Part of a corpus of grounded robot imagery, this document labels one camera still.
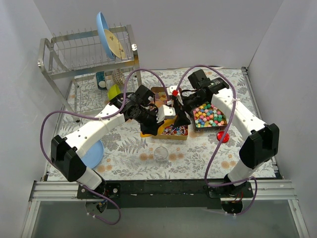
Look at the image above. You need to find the blue plate in rack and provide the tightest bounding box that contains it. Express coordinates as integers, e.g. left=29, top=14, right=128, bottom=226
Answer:
left=96, top=12, right=115, bottom=60

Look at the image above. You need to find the blue white mug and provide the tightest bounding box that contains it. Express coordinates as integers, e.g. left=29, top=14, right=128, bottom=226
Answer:
left=95, top=71, right=107, bottom=90

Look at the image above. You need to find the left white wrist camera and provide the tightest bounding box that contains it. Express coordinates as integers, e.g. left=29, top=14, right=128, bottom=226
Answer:
left=156, top=105, right=176, bottom=123

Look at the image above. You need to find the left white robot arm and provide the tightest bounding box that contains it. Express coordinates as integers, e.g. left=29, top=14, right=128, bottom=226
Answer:
left=51, top=85, right=168, bottom=198

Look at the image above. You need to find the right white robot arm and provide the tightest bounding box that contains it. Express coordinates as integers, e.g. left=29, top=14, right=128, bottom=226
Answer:
left=171, top=69, right=279, bottom=197

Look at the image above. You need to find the tin of star candies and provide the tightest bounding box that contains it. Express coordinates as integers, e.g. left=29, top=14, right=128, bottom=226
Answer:
left=191, top=103, right=227, bottom=132

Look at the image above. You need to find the tin of lollipops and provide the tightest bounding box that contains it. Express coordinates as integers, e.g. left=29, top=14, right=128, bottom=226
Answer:
left=151, top=124, right=188, bottom=140

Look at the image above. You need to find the blue plate on table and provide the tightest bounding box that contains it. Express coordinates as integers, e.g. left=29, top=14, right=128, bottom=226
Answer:
left=81, top=140, right=105, bottom=169

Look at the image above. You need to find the yellow plastic scoop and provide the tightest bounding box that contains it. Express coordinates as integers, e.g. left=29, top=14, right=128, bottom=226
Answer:
left=141, top=119, right=175, bottom=137

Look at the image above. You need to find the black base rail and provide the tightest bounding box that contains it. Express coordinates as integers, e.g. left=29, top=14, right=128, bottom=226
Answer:
left=76, top=178, right=255, bottom=210

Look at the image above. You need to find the steel dish rack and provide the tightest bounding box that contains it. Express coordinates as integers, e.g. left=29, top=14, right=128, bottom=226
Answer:
left=38, top=25, right=140, bottom=115

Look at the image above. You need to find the purple cable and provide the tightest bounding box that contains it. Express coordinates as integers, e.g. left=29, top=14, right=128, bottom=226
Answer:
left=177, top=64, right=258, bottom=216
left=40, top=68, right=173, bottom=225

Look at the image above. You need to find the clear glass jar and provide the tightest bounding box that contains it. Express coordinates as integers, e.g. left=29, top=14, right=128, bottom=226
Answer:
left=154, top=146, right=168, bottom=166

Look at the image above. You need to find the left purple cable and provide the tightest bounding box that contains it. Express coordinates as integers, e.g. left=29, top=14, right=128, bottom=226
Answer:
left=40, top=68, right=173, bottom=225

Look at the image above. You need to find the red jar lid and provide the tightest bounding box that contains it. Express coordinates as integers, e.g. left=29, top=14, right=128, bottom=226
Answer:
left=216, top=131, right=230, bottom=143

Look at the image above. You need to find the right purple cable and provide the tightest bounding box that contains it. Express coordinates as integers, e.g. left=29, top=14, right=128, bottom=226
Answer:
left=177, top=64, right=258, bottom=216

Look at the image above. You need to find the tin of pastel gummies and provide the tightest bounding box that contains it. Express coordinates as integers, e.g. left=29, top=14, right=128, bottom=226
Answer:
left=148, top=86, right=183, bottom=119

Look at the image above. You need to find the green bowl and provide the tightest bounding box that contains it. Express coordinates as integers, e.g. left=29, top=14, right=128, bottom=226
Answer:
left=107, top=84, right=121, bottom=100

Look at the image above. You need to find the floral table mat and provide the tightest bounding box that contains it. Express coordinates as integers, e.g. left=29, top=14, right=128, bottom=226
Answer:
left=47, top=68, right=277, bottom=181

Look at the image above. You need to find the cream floral plate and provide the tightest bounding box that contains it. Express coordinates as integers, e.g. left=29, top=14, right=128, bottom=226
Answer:
left=104, top=29, right=126, bottom=59

